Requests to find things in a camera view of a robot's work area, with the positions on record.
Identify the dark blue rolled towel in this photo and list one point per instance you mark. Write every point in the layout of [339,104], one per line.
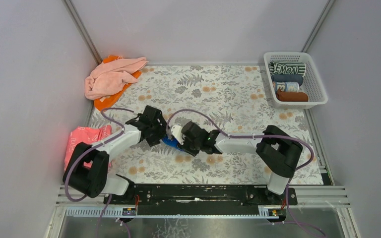
[287,78]

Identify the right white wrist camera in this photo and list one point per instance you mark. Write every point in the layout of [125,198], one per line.
[176,132]

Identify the brown towel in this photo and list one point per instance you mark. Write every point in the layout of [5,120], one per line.
[292,96]

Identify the light pink towel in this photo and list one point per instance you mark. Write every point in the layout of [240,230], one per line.
[110,78]

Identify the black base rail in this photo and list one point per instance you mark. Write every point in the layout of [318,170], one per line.
[200,200]

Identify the striped lemon rolled towel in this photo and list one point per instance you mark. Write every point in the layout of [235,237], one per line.
[287,68]

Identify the pink patterned towel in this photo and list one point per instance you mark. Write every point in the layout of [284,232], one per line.
[87,135]

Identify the floral table mat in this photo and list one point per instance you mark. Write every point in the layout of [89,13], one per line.
[236,98]

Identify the orange blue rabbit towel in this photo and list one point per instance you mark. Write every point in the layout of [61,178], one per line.
[286,86]

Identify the white plastic basket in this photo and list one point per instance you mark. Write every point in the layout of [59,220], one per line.
[312,84]

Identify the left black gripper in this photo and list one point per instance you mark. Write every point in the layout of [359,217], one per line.
[159,132]

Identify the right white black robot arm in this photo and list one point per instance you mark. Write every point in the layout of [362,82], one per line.
[279,151]

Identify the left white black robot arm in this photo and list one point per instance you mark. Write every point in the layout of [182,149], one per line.
[87,170]

